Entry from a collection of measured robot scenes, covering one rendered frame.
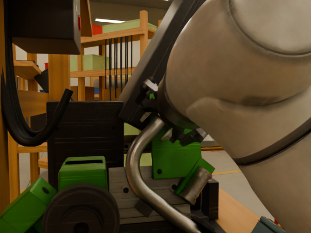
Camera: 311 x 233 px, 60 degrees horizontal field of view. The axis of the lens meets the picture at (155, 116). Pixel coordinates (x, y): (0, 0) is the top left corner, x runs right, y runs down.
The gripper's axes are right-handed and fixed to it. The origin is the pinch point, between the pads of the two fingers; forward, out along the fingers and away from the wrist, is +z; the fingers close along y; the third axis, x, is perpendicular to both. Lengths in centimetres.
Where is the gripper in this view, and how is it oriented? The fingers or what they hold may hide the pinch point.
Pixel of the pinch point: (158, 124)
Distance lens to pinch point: 56.5
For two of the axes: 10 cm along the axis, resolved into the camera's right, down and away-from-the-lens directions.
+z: -1.9, 2.0, 9.6
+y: -7.3, -6.8, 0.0
